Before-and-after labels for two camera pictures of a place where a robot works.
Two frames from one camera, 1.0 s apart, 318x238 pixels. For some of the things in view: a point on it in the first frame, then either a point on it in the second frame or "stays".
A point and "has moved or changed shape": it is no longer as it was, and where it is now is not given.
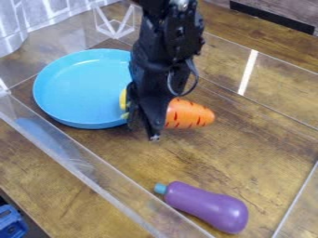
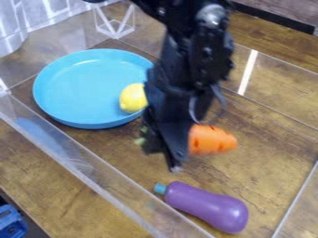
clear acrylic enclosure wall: [70, 195] stays
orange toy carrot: [186, 114] has moved or changed shape
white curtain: [22, 15] stays
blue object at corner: [12, 226] stays
